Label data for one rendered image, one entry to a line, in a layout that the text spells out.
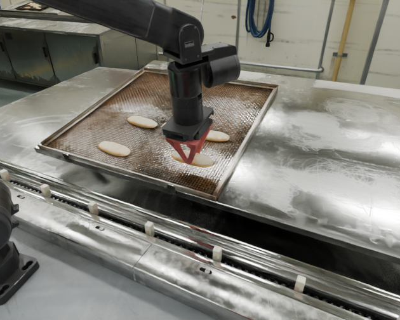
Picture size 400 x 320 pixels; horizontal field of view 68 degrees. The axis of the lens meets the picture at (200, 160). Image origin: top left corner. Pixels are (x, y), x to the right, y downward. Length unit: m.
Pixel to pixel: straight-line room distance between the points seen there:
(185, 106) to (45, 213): 0.36
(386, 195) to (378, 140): 0.18
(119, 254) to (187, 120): 0.26
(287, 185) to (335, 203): 0.09
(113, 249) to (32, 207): 0.22
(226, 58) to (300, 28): 3.58
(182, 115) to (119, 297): 0.32
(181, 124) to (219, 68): 0.12
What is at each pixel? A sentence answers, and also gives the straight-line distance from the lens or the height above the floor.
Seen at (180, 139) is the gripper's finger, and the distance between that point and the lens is 0.56.
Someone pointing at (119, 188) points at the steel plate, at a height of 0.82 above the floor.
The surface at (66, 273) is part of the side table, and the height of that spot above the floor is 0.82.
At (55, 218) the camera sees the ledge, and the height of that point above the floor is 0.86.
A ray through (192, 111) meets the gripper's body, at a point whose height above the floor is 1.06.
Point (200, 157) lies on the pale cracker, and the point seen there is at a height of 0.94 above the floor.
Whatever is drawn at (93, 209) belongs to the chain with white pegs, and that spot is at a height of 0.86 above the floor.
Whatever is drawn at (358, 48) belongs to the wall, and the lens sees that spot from 4.09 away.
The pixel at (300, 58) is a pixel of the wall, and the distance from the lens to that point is 4.16.
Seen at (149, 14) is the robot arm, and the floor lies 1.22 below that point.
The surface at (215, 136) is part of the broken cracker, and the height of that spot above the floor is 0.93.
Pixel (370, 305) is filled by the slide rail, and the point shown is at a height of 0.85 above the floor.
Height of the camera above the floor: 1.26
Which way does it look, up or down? 31 degrees down
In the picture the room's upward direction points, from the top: straight up
